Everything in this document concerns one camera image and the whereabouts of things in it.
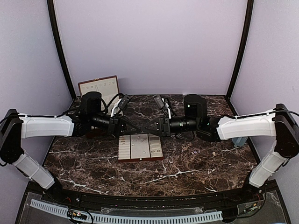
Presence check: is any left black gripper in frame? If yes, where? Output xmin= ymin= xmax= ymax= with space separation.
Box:
xmin=89 ymin=112 xmax=141 ymax=137

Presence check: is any light blue plastic cup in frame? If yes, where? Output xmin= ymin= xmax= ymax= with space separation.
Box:
xmin=231 ymin=137 xmax=248 ymax=147

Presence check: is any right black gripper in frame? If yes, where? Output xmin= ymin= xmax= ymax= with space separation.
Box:
xmin=141 ymin=115 xmax=199 ymax=138

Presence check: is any right black frame post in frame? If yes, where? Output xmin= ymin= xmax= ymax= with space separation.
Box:
xmin=226 ymin=0 xmax=254 ymax=100

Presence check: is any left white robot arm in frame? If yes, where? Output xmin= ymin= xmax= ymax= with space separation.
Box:
xmin=0 ymin=91 xmax=141 ymax=203

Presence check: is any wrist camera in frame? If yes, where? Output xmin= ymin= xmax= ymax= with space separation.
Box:
xmin=153 ymin=94 xmax=172 ymax=119
xmin=110 ymin=95 xmax=131 ymax=117

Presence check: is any left black frame post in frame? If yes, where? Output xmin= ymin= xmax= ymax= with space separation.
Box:
xmin=47 ymin=0 xmax=77 ymax=100

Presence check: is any white slotted cable duct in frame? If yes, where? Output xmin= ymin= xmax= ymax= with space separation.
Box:
xmin=29 ymin=199 xmax=223 ymax=224

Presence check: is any beige jewelry tray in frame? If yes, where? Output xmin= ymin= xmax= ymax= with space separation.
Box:
xmin=118 ymin=133 xmax=164 ymax=162

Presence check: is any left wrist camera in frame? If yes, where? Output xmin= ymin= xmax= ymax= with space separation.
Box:
xmin=110 ymin=95 xmax=131 ymax=117

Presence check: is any black frame post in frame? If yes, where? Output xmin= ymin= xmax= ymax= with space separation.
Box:
xmin=226 ymin=0 xmax=254 ymax=100
xmin=47 ymin=0 xmax=77 ymax=100

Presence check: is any wooden jewelry box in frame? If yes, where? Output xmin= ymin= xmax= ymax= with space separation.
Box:
xmin=78 ymin=75 xmax=121 ymax=138

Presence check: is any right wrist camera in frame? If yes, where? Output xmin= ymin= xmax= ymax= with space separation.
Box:
xmin=153 ymin=94 xmax=172 ymax=119

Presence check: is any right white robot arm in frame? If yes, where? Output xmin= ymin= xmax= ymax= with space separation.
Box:
xmin=141 ymin=94 xmax=299 ymax=203

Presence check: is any black front rail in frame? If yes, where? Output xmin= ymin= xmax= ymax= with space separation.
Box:
xmin=25 ymin=181 xmax=278 ymax=210

